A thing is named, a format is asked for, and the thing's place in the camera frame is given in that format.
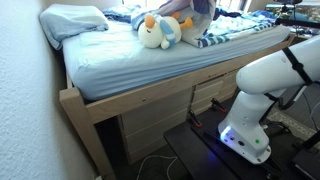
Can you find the wooden drawer unit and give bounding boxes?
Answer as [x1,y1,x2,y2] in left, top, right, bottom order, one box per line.
[191,67,242,116]
[117,87,195,165]

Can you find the light wooden bed frame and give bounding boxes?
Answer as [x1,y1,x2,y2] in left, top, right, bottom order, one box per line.
[58,32,298,180]

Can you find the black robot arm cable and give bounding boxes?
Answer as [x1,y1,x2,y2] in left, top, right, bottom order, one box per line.
[259,46,320,125]

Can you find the patterned floor rug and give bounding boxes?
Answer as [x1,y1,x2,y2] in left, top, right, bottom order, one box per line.
[266,111,318,142]

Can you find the black clothing pile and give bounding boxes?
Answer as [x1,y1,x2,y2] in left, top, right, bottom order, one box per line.
[213,7,243,21]

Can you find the monitor with landscape picture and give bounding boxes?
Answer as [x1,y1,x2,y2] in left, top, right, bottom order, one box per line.
[264,0,320,25]

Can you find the blue checked blanket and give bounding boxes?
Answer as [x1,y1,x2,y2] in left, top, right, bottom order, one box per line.
[101,0,278,50]

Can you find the light blue pillow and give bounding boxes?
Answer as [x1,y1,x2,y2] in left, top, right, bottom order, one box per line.
[38,3,111,51]

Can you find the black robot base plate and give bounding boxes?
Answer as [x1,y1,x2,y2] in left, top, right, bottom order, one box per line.
[163,105,320,180]

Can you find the white floor cable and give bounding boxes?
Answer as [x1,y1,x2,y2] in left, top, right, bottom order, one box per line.
[135,154,180,180]

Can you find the mattress with light blue sheet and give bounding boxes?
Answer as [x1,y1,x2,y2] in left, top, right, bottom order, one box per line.
[61,19,292,103]

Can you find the white duck plush orange feet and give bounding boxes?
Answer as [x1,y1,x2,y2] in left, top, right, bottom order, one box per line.
[137,12,195,51]

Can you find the red handled clamp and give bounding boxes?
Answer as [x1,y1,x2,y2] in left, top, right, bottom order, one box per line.
[209,97,229,115]
[187,109,204,130]

